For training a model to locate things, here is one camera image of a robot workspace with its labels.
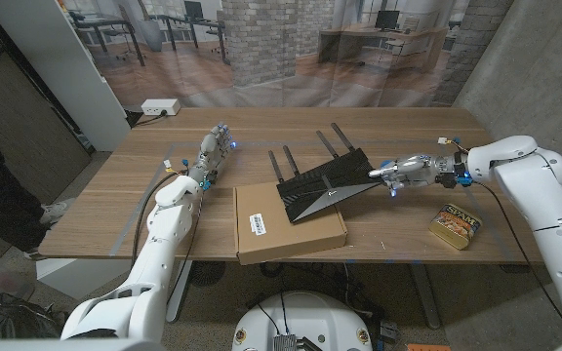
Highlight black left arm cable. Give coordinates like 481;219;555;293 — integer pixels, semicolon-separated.
131;170;187;272

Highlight left wrist wire connector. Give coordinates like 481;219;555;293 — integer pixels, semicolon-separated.
162;158;190;176

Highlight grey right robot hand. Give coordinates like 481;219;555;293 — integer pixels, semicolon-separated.
368;153;458;198

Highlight flat brown cardboard box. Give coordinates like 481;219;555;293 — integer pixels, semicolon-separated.
233;180;348;266

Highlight grey table leg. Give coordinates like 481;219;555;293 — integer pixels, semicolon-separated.
165;260;194;324
409;262;442;331

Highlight spam can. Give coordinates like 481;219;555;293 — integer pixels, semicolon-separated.
427;203;482;251

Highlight black floor cables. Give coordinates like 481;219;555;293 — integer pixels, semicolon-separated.
259;262;384;323

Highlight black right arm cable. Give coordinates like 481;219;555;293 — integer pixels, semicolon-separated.
478;180;562;324

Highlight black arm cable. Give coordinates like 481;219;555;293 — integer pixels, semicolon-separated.
478;180;562;324
131;170;187;272

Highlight black round fan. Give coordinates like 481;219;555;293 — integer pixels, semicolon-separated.
188;261;227;288

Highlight black power strip cable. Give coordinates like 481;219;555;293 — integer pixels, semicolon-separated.
132;109;169;128

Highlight right wrist wire connector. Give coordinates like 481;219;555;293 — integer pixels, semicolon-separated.
436;136;470;153

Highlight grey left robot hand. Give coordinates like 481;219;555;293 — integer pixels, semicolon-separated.
186;122;237;185

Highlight white power strip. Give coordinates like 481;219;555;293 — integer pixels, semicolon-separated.
140;98;181;117

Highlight black bag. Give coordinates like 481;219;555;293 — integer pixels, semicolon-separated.
0;292;70;340

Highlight printed office backdrop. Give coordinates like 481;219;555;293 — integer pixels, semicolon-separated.
60;0;514;109

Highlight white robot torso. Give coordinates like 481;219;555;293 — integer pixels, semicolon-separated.
231;291;374;351

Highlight black router with antennas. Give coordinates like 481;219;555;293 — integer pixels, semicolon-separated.
267;122;382;224

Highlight wrist wire connector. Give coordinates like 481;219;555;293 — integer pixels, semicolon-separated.
162;158;190;176
436;136;470;153

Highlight white upright panel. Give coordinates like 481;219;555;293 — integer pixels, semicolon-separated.
0;0;132;153

